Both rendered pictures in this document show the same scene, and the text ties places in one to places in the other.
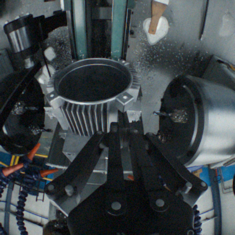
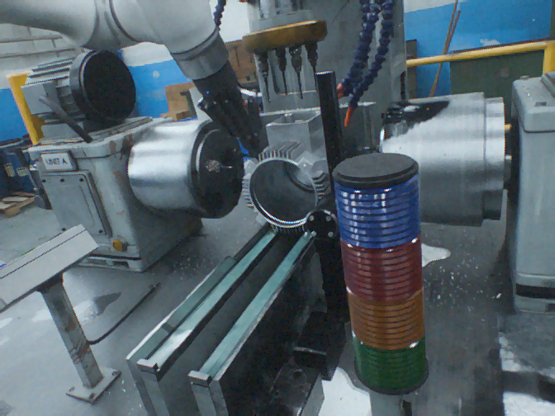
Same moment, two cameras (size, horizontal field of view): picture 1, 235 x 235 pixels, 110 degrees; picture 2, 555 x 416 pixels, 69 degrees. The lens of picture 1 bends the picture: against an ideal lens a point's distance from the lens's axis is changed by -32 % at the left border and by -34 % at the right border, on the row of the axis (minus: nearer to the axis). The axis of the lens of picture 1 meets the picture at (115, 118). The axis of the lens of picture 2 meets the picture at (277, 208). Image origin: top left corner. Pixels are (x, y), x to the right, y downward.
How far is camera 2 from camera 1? 0.71 m
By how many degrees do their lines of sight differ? 27
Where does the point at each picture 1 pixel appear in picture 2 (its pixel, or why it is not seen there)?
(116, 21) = (253, 254)
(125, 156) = not seen: hidden behind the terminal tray
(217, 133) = (178, 144)
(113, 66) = (272, 217)
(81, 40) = (300, 245)
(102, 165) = (296, 117)
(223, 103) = (167, 172)
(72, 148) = (300, 127)
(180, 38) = (190, 283)
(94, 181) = not seen: hidden behind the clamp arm
